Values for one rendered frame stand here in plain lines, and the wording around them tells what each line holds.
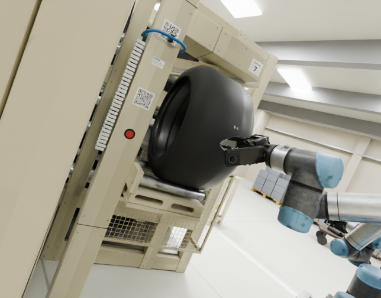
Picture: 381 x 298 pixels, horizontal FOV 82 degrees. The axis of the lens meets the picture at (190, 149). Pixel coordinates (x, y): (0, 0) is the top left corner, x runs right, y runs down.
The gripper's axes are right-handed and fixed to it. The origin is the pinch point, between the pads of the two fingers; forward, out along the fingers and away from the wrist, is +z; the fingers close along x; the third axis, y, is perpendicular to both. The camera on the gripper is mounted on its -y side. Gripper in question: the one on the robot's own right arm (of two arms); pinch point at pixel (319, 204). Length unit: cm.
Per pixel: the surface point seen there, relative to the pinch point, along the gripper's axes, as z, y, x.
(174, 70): 41, -55, -99
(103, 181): 0, 7, -124
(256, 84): 47, -65, -38
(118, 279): 47, 94, -99
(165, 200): -8, 8, -97
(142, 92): 0, -34, -116
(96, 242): 0, 35, -121
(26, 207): -79, -19, -127
